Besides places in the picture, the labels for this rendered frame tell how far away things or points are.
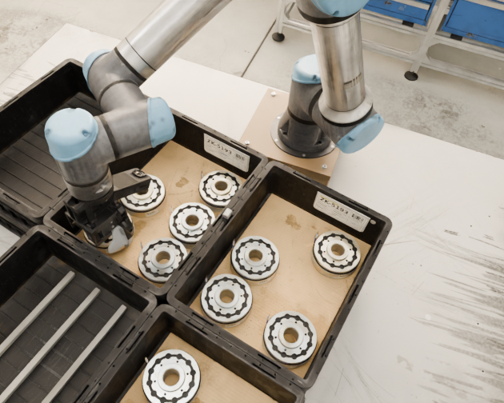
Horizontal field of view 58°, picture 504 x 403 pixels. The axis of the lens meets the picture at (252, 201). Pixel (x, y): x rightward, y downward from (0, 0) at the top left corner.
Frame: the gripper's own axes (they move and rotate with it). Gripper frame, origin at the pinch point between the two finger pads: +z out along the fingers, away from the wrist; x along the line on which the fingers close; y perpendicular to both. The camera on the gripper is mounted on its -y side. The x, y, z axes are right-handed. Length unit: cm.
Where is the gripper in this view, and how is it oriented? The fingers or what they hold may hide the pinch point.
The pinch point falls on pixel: (120, 234)
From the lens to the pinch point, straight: 100.7
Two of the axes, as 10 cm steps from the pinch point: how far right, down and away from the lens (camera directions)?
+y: -6.0, 6.4, -4.8
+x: 8.0, 5.2, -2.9
